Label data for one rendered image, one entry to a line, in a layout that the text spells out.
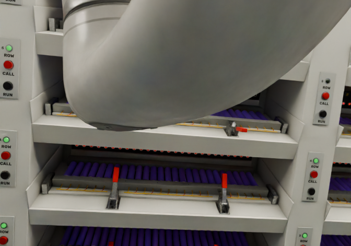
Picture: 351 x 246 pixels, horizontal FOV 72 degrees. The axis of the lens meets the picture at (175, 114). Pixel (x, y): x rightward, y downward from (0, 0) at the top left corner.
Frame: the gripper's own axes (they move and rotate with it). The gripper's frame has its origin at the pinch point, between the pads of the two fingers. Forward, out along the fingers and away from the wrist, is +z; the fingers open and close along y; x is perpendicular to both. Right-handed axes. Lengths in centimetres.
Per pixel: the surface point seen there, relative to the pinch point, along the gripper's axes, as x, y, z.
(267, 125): 4.5, -33.5, 17.6
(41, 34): -9.7, 20.1, 10.5
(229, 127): 6.1, -22.3, 14.9
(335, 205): 24, -55, 22
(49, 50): -7.1, 18.7, 12.0
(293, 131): 5.9, -39.0, 15.3
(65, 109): 4.2, 16.0, 18.9
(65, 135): 10.4, 14.4, 15.9
